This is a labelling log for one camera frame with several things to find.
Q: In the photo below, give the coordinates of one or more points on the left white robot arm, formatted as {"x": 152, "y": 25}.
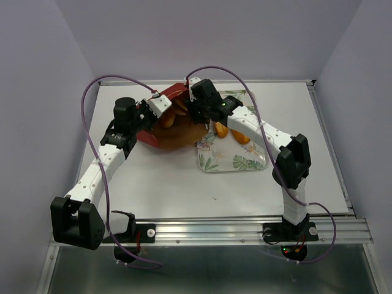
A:
{"x": 75, "y": 218}

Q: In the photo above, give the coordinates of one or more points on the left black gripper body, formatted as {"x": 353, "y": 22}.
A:
{"x": 146, "y": 119}

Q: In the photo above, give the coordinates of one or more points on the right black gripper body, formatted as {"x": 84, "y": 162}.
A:
{"x": 197, "y": 111}

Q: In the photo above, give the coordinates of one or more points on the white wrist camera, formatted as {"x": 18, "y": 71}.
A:
{"x": 159, "y": 105}
{"x": 189, "y": 84}

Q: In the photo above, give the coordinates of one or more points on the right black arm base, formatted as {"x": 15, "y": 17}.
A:
{"x": 293, "y": 239}

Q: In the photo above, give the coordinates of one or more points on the red brown paper bag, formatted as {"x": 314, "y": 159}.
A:
{"x": 181, "y": 134}

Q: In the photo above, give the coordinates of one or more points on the floral patterned tray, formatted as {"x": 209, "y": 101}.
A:
{"x": 227, "y": 155}

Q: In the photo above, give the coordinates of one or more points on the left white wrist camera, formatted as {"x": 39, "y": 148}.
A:
{"x": 159, "y": 105}

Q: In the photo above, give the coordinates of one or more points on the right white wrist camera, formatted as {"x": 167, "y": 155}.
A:
{"x": 189, "y": 84}

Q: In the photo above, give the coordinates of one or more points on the aluminium mounting rail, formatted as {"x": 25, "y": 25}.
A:
{"x": 246, "y": 231}

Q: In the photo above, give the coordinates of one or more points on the long orange baguette bread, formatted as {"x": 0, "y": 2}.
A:
{"x": 221, "y": 130}

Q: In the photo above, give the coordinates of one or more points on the brown ring bagel bread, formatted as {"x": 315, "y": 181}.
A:
{"x": 167, "y": 120}

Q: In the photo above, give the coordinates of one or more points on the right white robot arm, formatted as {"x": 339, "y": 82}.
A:
{"x": 289, "y": 155}

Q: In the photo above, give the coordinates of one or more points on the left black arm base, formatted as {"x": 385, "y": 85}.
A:
{"x": 132, "y": 241}

